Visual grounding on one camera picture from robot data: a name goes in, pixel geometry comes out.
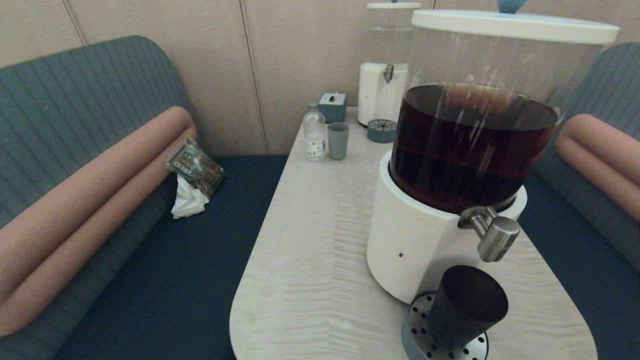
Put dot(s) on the large metal dispenser tap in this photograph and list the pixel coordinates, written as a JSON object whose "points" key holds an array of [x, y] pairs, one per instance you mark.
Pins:
{"points": [[495, 235]]}

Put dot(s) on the pink cylindrical bolster cushion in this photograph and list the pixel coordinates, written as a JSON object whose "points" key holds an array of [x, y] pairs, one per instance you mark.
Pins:
{"points": [[75, 250], [90, 185], [610, 140], [595, 170]]}

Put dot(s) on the small white water dispenser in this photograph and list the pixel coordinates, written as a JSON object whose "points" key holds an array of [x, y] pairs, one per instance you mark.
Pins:
{"points": [[377, 95]]}

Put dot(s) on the crumpled white tissue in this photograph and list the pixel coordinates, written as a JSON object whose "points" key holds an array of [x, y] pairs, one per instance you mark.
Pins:
{"points": [[189, 202]]}

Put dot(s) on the large blue-grey drip tray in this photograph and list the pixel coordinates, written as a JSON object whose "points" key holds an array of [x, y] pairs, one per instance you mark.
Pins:
{"points": [[417, 330]]}

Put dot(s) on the small white dispenser lid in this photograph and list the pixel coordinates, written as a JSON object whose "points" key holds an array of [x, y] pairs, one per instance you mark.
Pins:
{"points": [[393, 5]]}

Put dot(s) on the teal upholstered bench sofa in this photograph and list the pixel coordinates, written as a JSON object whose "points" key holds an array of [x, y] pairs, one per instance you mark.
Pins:
{"points": [[575, 300], [100, 90]]}

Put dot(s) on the small blue-grey drip tray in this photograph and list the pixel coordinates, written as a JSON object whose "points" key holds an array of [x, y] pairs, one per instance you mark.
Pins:
{"points": [[381, 131]]}

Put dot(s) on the dark grey tapered cup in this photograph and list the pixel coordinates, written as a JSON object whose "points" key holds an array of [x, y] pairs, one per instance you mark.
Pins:
{"points": [[465, 305]]}

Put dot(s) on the clear plastic bottle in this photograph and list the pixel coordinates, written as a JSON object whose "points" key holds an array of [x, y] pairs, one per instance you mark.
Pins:
{"points": [[314, 135]]}

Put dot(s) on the large white dispenser lid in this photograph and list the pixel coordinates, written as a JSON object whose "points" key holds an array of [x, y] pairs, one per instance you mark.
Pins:
{"points": [[515, 25]]}

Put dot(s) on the blue-grey square box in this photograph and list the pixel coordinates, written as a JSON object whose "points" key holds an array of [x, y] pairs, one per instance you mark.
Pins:
{"points": [[332, 110]]}

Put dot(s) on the large tea drink dispenser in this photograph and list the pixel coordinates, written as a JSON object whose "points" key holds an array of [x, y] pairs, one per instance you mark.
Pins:
{"points": [[425, 235]]}

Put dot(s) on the small metal dispenser tap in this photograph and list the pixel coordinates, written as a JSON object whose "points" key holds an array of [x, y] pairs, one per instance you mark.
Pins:
{"points": [[388, 72]]}

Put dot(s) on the grey-green plastic cup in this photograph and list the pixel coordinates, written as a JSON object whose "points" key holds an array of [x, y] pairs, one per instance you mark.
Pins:
{"points": [[338, 142]]}

